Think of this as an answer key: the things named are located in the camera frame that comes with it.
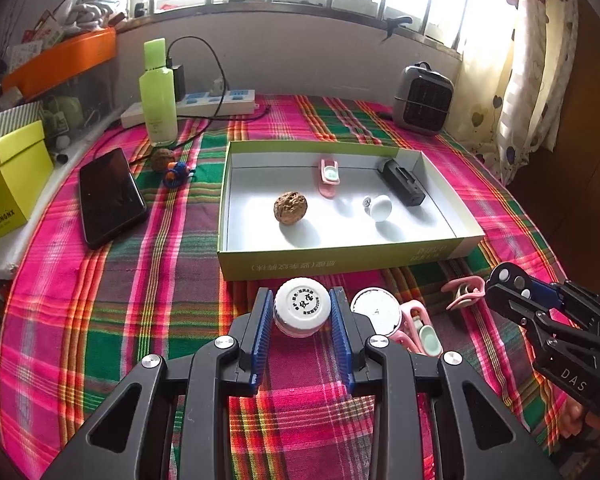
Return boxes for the black smartphone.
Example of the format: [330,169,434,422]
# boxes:
[77,147,148,251]

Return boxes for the patterned cream curtain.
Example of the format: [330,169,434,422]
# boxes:
[472,0,581,186]

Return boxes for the white gloves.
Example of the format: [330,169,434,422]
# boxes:
[55,0,126,36]

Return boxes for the yellow-green box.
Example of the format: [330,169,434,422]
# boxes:
[0,120,55,251]

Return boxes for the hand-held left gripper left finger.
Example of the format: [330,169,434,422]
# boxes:
[40,287,274,480]

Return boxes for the small brown walnut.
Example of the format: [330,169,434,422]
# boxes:
[151,147,176,173]

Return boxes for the white blue power strip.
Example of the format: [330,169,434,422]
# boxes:
[120,87,257,129]

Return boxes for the black charging cable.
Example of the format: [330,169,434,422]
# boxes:
[130,36,228,163]

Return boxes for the green plastic bottle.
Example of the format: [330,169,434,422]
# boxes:
[139,38,179,147]

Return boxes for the black charger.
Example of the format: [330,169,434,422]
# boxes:
[169,62,187,103]

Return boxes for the orange tray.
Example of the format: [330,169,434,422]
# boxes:
[1,26,118,101]

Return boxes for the striped box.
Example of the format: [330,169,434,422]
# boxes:
[0,100,46,148]

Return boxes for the grey small heater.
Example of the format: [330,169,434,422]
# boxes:
[392,62,455,136]

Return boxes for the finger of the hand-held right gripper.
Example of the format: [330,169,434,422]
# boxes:
[522,277,600,326]
[505,302,600,356]

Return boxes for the green white cardboard box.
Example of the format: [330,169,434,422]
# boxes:
[216,140,487,282]

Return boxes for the clear storage bin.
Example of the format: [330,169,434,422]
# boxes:
[40,57,121,136]

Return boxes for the person's right hand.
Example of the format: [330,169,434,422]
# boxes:
[565,402,588,429]

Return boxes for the colourful paper packets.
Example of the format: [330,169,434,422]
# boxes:
[5,10,66,68]

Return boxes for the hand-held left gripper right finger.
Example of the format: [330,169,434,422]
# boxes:
[329,286,563,480]

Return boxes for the black window handle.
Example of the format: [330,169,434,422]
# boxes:
[381,16,413,41]

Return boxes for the black rectangular battery pack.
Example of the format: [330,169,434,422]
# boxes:
[376,158,427,207]

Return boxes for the white green spool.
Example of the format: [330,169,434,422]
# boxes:
[350,287,403,338]

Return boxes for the large brown walnut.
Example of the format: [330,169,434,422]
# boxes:
[272,190,309,225]

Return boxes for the blue toy figure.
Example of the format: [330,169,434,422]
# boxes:
[162,161,196,188]

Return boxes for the white knob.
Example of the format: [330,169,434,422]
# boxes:
[362,194,393,223]

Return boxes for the white round jar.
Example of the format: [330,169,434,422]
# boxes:
[272,280,331,338]

